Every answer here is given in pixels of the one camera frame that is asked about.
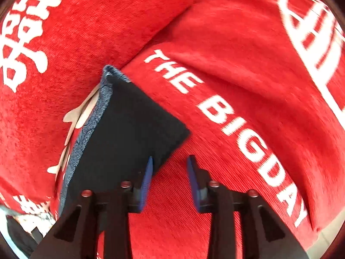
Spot black pants with grey waistband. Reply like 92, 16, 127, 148
58, 65, 190, 213

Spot red printed pillow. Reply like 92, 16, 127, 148
0, 0, 216, 141

